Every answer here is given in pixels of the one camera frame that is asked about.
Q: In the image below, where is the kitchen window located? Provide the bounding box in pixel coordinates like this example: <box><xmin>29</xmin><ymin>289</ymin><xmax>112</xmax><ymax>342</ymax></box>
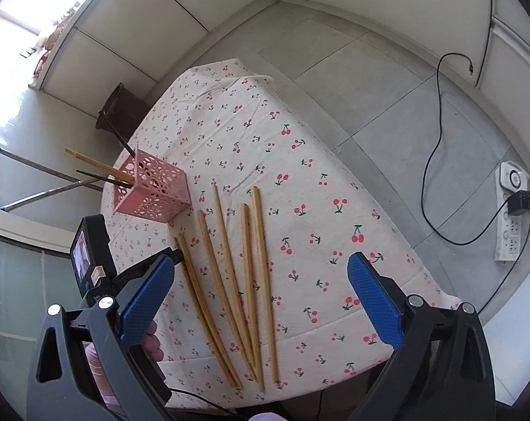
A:
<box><xmin>0</xmin><ymin>0</ymin><xmax>90</xmax><ymax>38</ymax></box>

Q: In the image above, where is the frosted glass sliding door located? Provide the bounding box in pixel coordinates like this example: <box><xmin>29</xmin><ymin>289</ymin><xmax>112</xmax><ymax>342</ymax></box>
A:
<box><xmin>0</xmin><ymin>204</ymin><xmax>86</xmax><ymax>404</ymax></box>

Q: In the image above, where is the cherry print tablecloth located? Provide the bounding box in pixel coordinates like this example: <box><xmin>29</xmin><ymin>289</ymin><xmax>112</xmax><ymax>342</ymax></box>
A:
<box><xmin>100</xmin><ymin>59</ymin><xmax>461</xmax><ymax>413</ymax></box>

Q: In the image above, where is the plain metal mop pole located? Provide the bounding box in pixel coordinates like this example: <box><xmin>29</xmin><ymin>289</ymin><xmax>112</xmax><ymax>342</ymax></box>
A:
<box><xmin>1</xmin><ymin>181</ymin><xmax>94</xmax><ymax>210</ymax></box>

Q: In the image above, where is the black floor cable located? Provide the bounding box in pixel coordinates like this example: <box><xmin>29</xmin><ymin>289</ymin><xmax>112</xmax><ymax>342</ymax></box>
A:
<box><xmin>420</xmin><ymin>53</ymin><xmax>511</xmax><ymax>246</ymax></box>

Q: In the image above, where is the thin hanging cable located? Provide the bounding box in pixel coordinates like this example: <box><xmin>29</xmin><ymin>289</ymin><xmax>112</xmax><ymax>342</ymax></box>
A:
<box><xmin>474</xmin><ymin>0</ymin><xmax>495</xmax><ymax>88</ymax></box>

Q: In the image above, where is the pink perforated utensil holder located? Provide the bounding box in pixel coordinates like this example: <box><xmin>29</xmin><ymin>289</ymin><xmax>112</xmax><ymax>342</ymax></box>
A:
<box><xmin>113</xmin><ymin>148</ymin><xmax>191</xmax><ymax>223</ymax></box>

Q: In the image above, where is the black chopstick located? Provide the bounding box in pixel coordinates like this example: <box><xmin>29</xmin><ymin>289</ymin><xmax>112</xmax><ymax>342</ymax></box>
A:
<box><xmin>76</xmin><ymin>168</ymin><xmax>126</xmax><ymax>188</ymax></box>
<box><xmin>98</xmin><ymin>111</ymin><xmax>137</xmax><ymax>158</ymax></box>

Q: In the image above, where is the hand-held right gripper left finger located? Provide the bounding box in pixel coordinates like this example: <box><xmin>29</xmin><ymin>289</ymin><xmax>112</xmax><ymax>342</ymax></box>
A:
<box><xmin>27</xmin><ymin>254</ymin><xmax>178</xmax><ymax>421</ymax></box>

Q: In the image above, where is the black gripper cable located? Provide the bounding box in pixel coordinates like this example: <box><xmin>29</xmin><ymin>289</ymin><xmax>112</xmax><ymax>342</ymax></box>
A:
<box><xmin>166</xmin><ymin>388</ymin><xmax>248</xmax><ymax>417</ymax></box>

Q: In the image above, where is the white power strip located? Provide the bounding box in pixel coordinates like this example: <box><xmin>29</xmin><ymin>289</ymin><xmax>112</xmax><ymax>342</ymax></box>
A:
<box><xmin>495</xmin><ymin>161</ymin><xmax>530</xmax><ymax>265</ymax></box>

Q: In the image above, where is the person's left hand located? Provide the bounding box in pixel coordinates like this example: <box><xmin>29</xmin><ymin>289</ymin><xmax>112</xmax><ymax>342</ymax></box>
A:
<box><xmin>140</xmin><ymin>320</ymin><xmax>164</xmax><ymax>362</ymax></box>

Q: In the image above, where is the bunch of wooden chopsticks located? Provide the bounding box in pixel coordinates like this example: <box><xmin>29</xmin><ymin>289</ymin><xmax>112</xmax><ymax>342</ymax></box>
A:
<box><xmin>173</xmin><ymin>184</ymin><xmax>279</xmax><ymax>392</ymax></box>

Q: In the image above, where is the brown trash bin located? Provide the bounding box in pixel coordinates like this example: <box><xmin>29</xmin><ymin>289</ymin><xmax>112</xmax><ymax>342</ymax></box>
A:
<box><xmin>96</xmin><ymin>82</ymin><xmax>149</xmax><ymax>139</ymax></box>

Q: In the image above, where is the black power adapter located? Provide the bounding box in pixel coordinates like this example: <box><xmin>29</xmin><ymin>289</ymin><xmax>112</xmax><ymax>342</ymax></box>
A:
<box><xmin>506</xmin><ymin>189</ymin><xmax>530</xmax><ymax>218</ymax></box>

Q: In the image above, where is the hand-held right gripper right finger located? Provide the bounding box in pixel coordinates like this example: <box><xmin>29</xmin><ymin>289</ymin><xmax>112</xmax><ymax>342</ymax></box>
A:
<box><xmin>346</xmin><ymin>252</ymin><xmax>496</xmax><ymax>421</ymax></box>

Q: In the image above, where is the person's left forearm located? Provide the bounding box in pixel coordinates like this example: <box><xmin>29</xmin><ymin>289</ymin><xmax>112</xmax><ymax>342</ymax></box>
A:
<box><xmin>84</xmin><ymin>344</ymin><xmax>125</xmax><ymax>413</ymax></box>

